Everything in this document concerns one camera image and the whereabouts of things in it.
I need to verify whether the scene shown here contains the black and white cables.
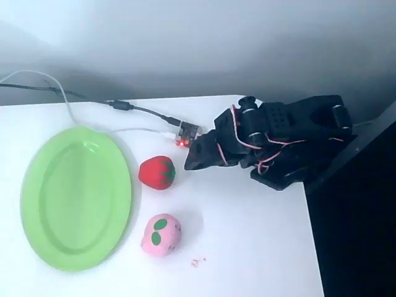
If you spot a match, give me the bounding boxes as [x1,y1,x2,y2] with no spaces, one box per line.
[0,69,177,140]

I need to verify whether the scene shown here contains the green oval plastic plate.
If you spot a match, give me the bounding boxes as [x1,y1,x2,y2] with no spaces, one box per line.
[20,126,134,273]

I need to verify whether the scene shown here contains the black diagonal bar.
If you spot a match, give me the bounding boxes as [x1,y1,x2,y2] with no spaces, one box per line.
[304,101,396,195]

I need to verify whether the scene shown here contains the pink peach toy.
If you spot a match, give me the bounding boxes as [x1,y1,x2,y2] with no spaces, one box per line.
[140,212,183,257]

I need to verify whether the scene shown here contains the small controller circuit board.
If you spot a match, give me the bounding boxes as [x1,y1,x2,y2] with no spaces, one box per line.
[174,120,207,149]

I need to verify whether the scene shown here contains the black power cable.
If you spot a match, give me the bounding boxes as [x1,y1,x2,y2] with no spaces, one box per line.
[0,82,182,127]

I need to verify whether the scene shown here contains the red white servo wires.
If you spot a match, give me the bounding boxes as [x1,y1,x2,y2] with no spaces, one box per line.
[216,104,308,174]

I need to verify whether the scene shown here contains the red strawberry toy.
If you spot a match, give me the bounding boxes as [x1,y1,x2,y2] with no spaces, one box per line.
[138,155,176,190]

